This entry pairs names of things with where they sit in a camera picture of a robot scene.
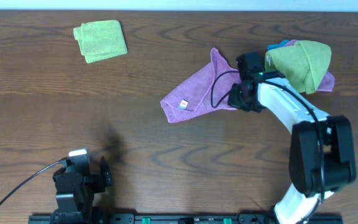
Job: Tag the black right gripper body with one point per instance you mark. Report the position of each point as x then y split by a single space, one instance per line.
238 99

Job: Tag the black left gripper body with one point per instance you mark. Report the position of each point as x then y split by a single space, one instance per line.
105 177

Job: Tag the purple microfiber cloth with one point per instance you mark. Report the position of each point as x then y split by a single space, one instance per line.
203 92

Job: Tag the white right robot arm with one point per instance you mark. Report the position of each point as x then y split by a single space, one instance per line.
321 160

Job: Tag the blue cloth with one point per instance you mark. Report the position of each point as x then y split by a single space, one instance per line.
275 46

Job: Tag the crumpled green cloth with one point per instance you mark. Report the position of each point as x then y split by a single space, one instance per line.
277 59

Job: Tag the purple cloth in pile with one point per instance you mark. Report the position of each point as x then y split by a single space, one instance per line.
307 68

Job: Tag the folded green cloth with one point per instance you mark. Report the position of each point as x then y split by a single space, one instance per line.
100 40

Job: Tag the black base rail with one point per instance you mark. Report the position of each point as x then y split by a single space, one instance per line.
128 218

